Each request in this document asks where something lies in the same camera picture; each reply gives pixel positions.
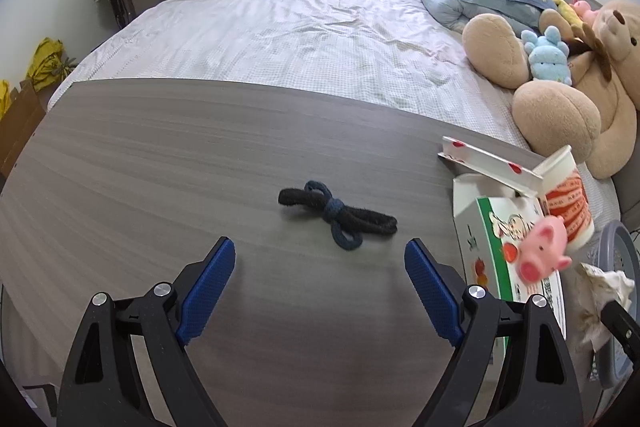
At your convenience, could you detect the large beige teddy bear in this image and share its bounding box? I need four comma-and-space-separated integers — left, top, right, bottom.
462, 0, 640, 180

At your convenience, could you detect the red and white paper cup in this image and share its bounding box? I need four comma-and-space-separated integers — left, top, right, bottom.
530, 144, 596, 250

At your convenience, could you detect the bed with checked sheet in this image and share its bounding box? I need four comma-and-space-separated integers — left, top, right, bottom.
47, 0, 621, 228

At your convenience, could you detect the pink pig toy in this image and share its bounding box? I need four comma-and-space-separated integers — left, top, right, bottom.
515, 215, 573, 283

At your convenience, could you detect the small light blue plush toy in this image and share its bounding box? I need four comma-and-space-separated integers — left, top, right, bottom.
521, 26, 573, 86

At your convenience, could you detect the yellow bag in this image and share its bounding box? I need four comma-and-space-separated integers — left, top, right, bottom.
27, 38, 76, 92
0, 79, 13, 122

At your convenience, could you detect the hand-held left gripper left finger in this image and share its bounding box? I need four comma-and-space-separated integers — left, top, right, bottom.
57, 236, 236, 427

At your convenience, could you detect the yellow plush toy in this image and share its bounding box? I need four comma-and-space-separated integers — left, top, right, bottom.
549, 0, 586, 38

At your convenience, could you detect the cardboard box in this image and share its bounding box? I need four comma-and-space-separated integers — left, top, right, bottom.
0, 82, 53, 180

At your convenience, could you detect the black and blue hair tie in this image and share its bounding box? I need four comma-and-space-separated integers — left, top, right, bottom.
277, 180, 399, 251

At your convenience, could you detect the white playing card box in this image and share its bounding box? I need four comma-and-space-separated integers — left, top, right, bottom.
437, 136, 546, 198

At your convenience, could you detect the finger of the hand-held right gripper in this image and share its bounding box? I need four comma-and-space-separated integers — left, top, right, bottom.
600, 301, 640, 364

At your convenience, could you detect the pink plush toy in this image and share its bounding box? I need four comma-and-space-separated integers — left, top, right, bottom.
570, 0, 603, 25

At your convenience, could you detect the paper wrapper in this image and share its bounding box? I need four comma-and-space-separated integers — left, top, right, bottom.
572, 262, 636, 353

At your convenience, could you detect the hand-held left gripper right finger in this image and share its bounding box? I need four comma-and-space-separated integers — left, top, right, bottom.
404, 238, 583, 427

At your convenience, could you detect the white and green medicine box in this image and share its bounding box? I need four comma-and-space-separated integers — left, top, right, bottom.
452, 173, 568, 365

